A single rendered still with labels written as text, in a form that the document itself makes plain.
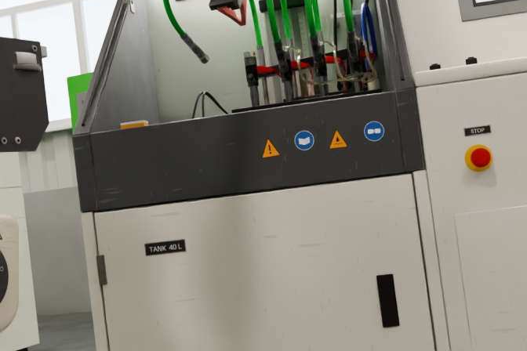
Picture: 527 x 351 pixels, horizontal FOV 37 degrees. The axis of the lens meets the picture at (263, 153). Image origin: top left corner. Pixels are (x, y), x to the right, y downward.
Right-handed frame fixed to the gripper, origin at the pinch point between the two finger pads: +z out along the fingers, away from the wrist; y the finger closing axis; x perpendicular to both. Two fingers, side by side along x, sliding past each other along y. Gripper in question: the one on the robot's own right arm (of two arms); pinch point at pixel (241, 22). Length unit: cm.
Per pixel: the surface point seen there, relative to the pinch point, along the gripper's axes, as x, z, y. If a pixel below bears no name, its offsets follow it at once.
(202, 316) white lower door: 5, 25, -61
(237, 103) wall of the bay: 17.0, 31.2, 9.5
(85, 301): 317, 332, 159
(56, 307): 343, 332, 154
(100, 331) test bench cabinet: 26, 22, -66
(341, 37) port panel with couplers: -11.9, 27.0, 24.6
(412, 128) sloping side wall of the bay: -39, 12, -30
